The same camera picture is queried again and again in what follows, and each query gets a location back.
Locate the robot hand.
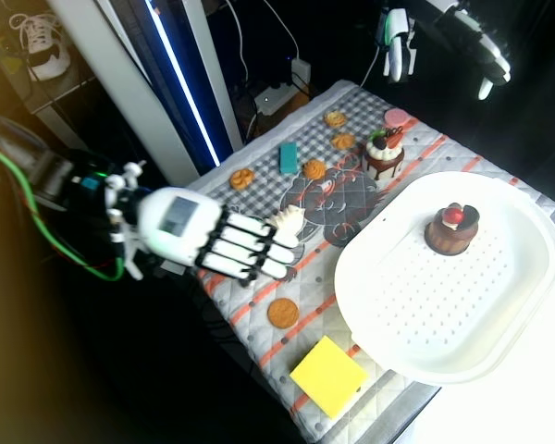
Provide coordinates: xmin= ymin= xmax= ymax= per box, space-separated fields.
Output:
xmin=378 ymin=0 xmax=513 ymax=101
xmin=136 ymin=186 xmax=302 ymax=284

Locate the toy ice cream cone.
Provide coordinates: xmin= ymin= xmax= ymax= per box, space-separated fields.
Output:
xmin=264 ymin=205 xmax=306 ymax=249

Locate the fruit topped layer cake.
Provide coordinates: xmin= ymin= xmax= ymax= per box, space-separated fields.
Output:
xmin=361 ymin=125 xmax=406 ymax=182

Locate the chocolate cupcake with cherry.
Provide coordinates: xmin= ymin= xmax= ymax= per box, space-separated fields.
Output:
xmin=424 ymin=202 xmax=481 ymax=256

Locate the white perforated plastic tray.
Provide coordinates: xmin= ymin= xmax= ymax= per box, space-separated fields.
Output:
xmin=334 ymin=169 xmax=555 ymax=386

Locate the grey quilt with bear print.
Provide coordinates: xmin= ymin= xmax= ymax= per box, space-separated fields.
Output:
xmin=184 ymin=79 xmax=555 ymax=443

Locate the teal block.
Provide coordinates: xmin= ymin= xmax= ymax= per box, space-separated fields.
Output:
xmin=278 ymin=142 xmax=300 ymax=176

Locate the round flat biscuit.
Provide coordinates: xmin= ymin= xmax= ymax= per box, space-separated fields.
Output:
xmin=266 ymin=297 xmax=300 ymax=329

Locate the white power strip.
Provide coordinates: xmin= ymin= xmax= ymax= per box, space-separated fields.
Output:
xmin=253 ymin=82 xmax=298 ymax=117

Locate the grey metal shelf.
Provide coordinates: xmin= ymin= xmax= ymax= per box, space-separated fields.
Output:
xmin=0 ymin=45 xmax=98 ymax=149

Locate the white power adapter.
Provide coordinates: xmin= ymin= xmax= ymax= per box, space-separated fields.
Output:
xmin=290 ymin=57 xmax=312 ymax=87

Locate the yellow square sponge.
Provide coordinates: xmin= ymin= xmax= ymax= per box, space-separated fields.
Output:
xmin=289 ymin=335 xmax=369 ymax=421

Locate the white sneaker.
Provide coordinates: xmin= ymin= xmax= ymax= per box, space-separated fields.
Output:
xmin=8 ymin=12 xmax=71 ymax=83

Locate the green cable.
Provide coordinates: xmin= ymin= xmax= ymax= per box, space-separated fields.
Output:
xmin=0 ymin=137 xmax=126 ymax=282

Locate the white frame with blue light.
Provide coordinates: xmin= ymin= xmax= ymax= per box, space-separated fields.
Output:
xmin=45 ymin=0 xmax=245 ymax=187

